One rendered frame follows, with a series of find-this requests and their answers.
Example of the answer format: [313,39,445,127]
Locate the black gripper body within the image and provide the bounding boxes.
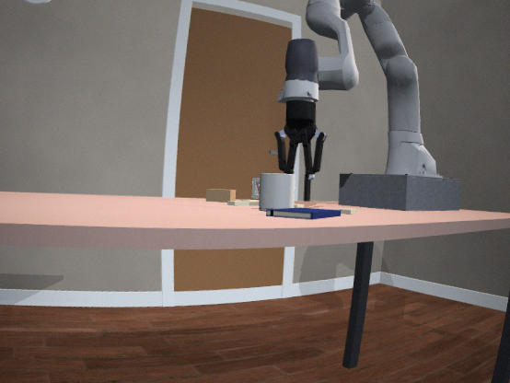
[284,100,318,144]

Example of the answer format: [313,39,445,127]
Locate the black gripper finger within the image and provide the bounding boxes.
[274,128,298,174]
[301,129,327,202]

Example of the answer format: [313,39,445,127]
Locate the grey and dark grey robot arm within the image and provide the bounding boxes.
[277,0,443,178]

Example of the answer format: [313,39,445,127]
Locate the dark blue rectangular pad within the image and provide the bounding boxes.
[266,207,341,220]

